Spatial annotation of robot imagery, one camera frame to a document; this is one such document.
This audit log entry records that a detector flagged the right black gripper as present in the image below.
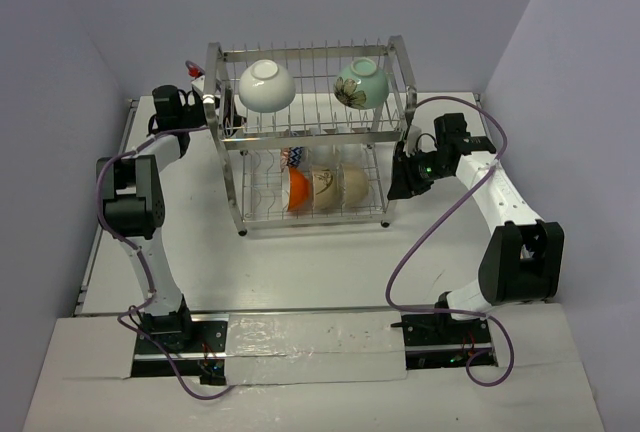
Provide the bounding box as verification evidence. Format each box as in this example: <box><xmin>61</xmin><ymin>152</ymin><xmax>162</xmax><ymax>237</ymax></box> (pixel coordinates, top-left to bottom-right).
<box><xmin>389</xmin><ymin>148</ymin><xmax>452</xmax><ymax>201</ymax></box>

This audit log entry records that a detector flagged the white bowl beige outside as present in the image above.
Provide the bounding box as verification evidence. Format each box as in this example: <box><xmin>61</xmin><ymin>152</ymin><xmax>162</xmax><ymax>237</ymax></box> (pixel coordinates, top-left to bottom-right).
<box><xmin>339</xmin><ymin>163</ymin><xmax>369</xmax><ymax>207</ymax></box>

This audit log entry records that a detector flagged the white bowl pink rim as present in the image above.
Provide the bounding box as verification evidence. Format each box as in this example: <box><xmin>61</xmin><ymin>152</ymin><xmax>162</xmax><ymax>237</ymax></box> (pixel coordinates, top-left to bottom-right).
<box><xmin>282</xmin><ymin>167</ymin><xmax>311</xmax><ymax>212</ymax></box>

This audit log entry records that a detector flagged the red patterned bowl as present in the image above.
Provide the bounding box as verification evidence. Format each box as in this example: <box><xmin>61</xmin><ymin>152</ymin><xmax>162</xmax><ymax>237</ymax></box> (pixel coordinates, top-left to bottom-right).
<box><xmin>280</xmin><ymin>147</ymin><xmax>306</xmax><ymax>170</ymax></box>

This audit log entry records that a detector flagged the pale green bowl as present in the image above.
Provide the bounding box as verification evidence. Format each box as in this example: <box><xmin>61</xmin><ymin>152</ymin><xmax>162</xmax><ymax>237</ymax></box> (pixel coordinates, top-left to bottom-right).
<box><xmin>333</xmin><ymin>57</ymin><xmax>389</xmax><ymax>110</ymax></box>

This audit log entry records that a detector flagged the steel two-tier dish rack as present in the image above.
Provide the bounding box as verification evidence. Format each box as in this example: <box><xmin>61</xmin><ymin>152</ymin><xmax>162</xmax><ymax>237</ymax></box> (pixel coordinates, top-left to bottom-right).
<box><xmin>202</xmin><ymin>35</ymin><xmax>417</xmax><ymax>236</ymax></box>

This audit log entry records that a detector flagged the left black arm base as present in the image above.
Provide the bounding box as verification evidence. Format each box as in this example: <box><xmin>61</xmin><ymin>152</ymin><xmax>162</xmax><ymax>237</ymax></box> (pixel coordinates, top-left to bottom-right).
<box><xmin>131</xmin><ymin>319</ymin><xmax>228</xmax><ymax>386</ymax></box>

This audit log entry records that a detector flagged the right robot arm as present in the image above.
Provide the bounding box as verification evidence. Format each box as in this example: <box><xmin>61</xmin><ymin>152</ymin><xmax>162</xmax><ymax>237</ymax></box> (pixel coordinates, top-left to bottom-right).
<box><xmin>387</xmin><ymin>113</ymin><xmax>565</xmax><ymax>343</ymax></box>

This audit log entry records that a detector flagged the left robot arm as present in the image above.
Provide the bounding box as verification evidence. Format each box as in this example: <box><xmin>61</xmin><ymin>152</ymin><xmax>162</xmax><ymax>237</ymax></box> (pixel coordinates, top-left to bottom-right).
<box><xmin>96</xmin><ymin>85</ymin><xmax>206</xmax><ymax>353</ymax></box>

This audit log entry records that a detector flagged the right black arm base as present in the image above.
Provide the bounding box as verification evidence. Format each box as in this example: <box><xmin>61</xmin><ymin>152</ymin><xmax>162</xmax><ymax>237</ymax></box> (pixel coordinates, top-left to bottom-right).
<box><xmin>390</xmin><ymin>307</ymin><xmax>497</xmax><ymax>371</ymax></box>

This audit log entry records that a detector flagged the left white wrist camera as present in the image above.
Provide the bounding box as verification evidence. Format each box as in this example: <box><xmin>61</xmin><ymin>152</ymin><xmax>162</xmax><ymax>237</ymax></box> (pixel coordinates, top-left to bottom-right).
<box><xmin>185</xmin><ymin>60</ymin><xmax>205</xmax><ymax>97</ymax></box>

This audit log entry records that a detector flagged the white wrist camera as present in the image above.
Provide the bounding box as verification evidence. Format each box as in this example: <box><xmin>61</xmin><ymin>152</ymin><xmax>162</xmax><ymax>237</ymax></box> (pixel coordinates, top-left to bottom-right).
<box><xmin>404</xmin><ymin>125</ymin><xmax>422</xmax><ymax>156</ymax></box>
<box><xmin>185</xmin><ymin>60</ymin><xmax>205</xmax><ymax>97</ymax></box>

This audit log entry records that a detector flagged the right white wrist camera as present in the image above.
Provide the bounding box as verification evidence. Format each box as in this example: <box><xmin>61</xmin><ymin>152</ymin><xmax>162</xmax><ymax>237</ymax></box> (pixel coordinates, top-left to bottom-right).
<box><xmin>404</xmin><ymin>125</ymin><xmax>422</xmax><ymax>156</ymax></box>

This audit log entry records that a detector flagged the aluminium table edge rail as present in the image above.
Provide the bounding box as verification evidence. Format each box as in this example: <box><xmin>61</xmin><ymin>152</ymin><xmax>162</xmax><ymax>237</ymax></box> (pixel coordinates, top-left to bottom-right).
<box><xmin>71</xmin><ymin>99</ymin><xmax>139</xmax><ymax>317</ymax></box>

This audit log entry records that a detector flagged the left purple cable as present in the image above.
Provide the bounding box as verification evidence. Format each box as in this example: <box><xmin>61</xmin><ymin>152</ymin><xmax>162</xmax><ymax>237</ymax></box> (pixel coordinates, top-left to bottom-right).
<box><xmin>95</xmin><ymin>59</ymin><xmax>236</xmax><ymax>399</ymax></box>

